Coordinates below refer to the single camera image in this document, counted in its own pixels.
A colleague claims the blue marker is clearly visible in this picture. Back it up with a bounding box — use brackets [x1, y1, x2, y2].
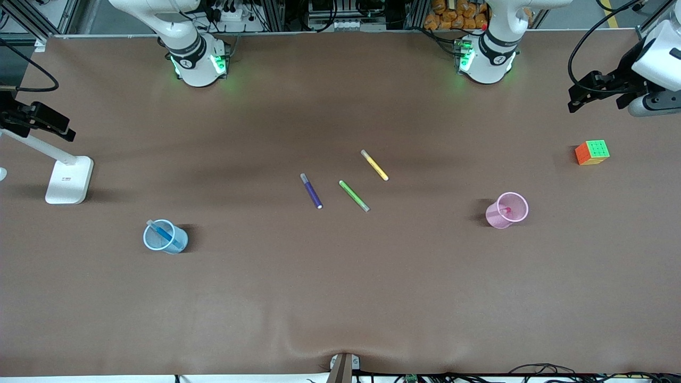
[147, 219, 177, 246]

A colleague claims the white lamp stand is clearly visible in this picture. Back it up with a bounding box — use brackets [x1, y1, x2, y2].
[0, 129, 95, 205]

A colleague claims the colourful puzzle cube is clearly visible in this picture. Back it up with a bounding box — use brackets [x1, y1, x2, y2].
[575, 139, 611, 166]

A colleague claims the orange snack bags pile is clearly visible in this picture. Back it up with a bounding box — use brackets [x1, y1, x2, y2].
[423, 0, 490, 30]

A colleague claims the pink plastic cup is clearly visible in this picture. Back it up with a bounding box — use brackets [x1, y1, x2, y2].
[486, 192, 530, 230]

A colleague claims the light blue plastic cup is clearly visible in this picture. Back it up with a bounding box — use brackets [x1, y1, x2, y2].
[143, 219, 189, 255]

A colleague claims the white power strip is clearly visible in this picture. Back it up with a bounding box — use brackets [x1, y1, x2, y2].
[219, 6, 267, 23]

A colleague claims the yellow marker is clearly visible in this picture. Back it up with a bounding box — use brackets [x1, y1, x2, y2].
[360, 149, 389, 182]

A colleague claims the purple marker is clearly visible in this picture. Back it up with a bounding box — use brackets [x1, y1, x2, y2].
[300, 173, 323, 210]

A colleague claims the green marker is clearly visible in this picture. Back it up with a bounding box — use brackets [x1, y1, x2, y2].
[339, 180, 371, 213]

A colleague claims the metal table edge clamp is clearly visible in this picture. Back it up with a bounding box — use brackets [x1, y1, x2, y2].
[326, 352, 361, 383]

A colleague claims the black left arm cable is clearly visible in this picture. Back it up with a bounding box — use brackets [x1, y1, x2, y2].
[567, 0, 652, 96]

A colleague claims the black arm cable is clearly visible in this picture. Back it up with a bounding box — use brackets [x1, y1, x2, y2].
[0, 38, 59, 93]
[567, 0, 652, 96]

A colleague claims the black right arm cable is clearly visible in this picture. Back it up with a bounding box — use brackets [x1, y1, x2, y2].
[0, 38, 59, 93]

